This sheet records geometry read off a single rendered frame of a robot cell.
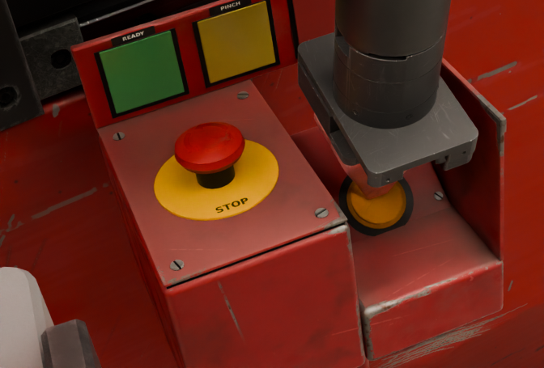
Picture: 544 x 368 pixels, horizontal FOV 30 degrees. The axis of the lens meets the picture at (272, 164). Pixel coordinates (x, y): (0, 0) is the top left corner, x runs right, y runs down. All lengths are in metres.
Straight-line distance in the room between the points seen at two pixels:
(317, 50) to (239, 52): 0.08
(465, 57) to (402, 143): 0.33
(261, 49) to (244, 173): 0.10
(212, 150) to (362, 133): 0.08
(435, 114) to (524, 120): 0.40
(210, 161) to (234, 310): 0.08
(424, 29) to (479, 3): 0.36
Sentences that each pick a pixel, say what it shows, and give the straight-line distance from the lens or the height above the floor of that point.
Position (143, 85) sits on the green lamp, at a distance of 0.63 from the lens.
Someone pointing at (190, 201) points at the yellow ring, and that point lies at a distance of 0.57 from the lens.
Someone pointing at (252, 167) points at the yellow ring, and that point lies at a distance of 0.58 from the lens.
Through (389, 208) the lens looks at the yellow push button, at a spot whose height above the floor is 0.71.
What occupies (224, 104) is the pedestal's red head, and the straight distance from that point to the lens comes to 0.64.
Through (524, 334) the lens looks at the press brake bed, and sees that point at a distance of 1.18.
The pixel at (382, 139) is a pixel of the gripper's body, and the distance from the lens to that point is 0.54.
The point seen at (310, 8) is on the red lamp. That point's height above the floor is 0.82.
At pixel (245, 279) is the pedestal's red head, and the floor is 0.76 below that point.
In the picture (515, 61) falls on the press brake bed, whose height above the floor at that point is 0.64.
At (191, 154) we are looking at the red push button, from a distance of 0.56.
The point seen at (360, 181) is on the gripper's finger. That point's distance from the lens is 0.60.
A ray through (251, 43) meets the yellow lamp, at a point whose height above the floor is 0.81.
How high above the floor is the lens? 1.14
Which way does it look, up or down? 38 degrees down
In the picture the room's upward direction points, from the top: 10 degrees counter-clockwise
